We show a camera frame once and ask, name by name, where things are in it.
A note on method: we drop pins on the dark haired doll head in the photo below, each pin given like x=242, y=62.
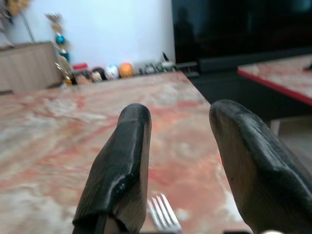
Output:
x=97, y=74

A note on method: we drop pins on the white round ball figure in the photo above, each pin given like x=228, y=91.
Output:
x=112, y=72

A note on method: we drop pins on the dried golden flower stem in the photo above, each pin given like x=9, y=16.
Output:
x=18, y=14

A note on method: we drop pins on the silver metal fork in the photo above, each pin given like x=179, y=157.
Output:
x=162, y=213

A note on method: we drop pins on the light wooden sideboard cabinet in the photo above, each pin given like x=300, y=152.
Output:
x=28, y=67

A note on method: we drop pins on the red edged marble side table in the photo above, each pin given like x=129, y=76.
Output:
x=280, y=75

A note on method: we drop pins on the red small box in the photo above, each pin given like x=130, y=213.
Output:
x=80, y=66

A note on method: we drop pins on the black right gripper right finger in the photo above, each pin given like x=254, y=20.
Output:
x=258, y=158

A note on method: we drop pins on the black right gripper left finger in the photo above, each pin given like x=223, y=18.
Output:
x=119, y=168

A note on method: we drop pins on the orange round ball figure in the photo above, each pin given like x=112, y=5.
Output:
x=126, y=69

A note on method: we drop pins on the black low tv stand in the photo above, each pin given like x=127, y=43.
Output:
x=243, y=90

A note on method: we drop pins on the large black television screen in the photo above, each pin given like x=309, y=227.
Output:
x=241, y=29

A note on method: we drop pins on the gold and teal ornament garland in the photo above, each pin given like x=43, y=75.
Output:
x=62, y=51

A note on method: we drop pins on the dark small figurines cluster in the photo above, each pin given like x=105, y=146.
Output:
x=158, y=65

